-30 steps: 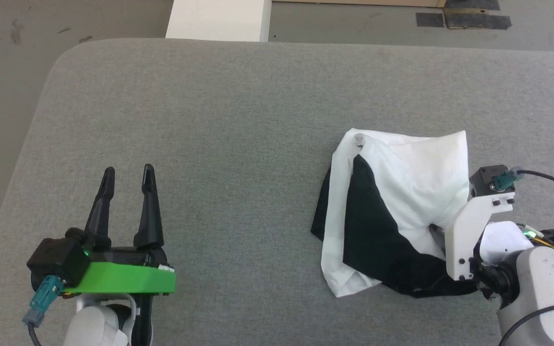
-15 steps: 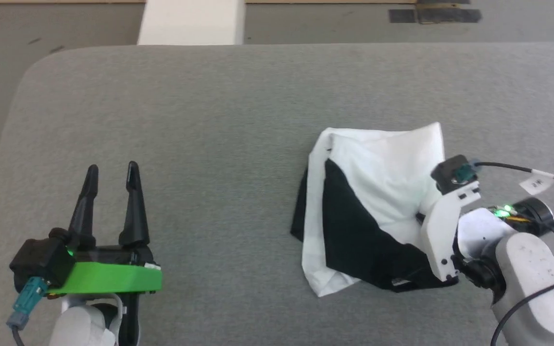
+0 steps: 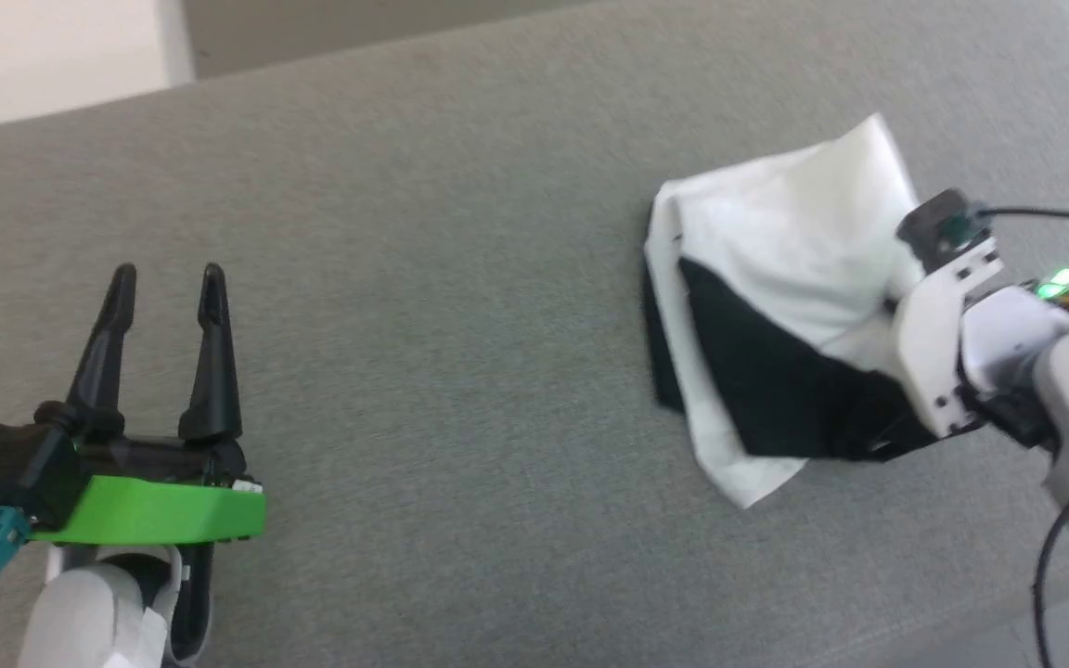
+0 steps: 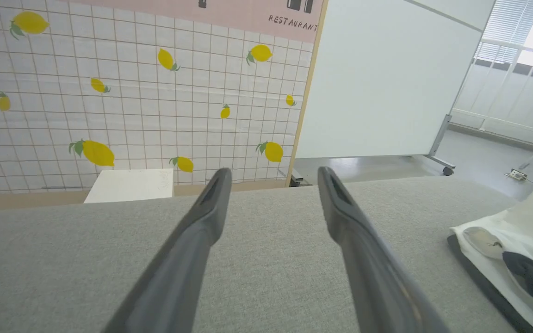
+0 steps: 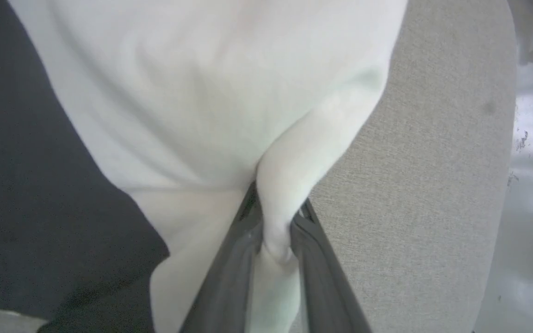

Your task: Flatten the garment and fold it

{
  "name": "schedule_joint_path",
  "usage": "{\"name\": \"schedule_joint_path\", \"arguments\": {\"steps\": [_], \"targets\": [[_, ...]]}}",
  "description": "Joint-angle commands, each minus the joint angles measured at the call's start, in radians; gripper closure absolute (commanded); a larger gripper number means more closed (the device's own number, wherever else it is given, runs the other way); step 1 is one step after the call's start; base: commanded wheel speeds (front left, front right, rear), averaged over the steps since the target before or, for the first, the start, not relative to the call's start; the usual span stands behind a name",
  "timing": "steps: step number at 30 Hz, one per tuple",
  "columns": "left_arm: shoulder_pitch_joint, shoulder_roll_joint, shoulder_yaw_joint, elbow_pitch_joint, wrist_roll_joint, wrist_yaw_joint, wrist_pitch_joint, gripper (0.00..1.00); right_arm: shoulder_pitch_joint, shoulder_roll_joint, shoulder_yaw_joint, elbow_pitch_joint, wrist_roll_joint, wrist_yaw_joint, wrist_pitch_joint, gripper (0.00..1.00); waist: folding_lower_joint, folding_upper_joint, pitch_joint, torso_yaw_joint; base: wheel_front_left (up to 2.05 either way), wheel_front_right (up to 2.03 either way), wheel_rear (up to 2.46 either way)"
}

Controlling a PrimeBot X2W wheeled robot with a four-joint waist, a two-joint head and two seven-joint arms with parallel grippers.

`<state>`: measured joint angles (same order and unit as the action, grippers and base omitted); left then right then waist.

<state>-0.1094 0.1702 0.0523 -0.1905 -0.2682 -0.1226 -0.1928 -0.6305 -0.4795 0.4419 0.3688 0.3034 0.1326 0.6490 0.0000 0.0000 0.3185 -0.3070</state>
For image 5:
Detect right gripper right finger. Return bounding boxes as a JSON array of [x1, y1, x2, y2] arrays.
[[290, 198, 373, 333]]

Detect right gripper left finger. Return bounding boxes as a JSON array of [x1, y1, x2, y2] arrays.
[[179, 182, 265, 333]]

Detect white and black T-shirt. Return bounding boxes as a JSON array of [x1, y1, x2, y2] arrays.
[[0, 0, 408, 333]]

